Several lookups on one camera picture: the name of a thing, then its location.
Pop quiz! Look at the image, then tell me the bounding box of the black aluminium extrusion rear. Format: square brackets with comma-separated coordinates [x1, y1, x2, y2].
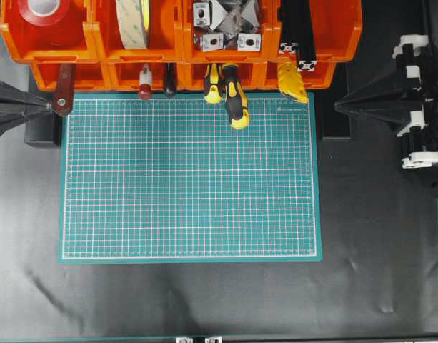
[277, 1, 298, 54]

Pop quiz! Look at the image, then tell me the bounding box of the dark brown tool handle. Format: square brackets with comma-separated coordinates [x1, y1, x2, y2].
[163, 63, 177, 98]

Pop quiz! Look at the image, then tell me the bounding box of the yellow utility knife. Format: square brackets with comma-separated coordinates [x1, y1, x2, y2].
[277, 61, 309, 104]

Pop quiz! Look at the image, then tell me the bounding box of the large yellow black screwdriver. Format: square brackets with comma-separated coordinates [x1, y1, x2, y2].
[222, 63, 250, 129]

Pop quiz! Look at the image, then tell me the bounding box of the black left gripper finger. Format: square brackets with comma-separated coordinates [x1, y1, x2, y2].
[0, 80, 54, 137]

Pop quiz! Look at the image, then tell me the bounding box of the silver corner bracket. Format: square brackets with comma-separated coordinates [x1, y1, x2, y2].
[193, 1, 211, 26]
[237, 33, 262, 51]
[200, 33, 224, 52]

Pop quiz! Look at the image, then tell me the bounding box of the silver corner bracket top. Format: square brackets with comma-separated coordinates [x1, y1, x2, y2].
[193, 1, 211, 26]

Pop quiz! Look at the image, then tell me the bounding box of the black aluminium extrusion front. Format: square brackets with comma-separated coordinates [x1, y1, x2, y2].
[292, 1, 317, 72]

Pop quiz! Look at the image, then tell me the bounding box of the silver corner bracket right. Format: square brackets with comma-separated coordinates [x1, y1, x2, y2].
[237, 33, 262, 51]

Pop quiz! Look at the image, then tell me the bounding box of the black rack base block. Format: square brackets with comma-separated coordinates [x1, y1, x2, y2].
[24, 114, 63, 148]

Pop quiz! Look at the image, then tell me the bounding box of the white red-capped tool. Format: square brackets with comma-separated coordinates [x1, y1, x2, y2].
[138, 63, 152, 101]

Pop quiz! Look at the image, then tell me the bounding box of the orange bin upper far-left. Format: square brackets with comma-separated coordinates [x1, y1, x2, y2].
[0, 0, 98, 64]

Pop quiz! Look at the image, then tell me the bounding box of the red vinyl tape roll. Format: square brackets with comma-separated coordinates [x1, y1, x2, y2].
[17, 0, 71, 26]

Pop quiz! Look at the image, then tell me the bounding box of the black aluminium extrusion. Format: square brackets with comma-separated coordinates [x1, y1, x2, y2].
[292, 1, 317, 72]
[277, 1, 298, 54]

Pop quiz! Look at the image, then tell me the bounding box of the green grid cutting mat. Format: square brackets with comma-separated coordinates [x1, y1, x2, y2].
[59, 93, 322, 264]

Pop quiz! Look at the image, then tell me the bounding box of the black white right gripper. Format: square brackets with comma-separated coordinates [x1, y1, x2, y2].
[334, 34, 438, 195]

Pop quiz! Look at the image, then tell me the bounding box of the beige double-sided tape roll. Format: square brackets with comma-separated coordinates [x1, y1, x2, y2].
[115, 0, 151, 49]

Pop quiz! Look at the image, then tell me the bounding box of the small yellow black screwdriver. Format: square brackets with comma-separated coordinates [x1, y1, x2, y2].
[204, 63, 222, 104]

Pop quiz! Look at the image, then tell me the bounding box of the black table cover sheet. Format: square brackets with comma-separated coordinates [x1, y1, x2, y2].
[0, 35, 438, 340]

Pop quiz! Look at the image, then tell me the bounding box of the brown wooden tool handle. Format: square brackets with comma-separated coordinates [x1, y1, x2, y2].
[52, 64, 76, 117]

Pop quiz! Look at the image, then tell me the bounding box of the orange lower bin row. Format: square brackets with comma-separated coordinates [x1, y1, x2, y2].
[31, 61, 337, 91]

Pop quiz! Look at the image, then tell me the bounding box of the silver corner bracket left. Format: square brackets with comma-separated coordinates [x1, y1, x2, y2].
[200, 33, 224, 52]

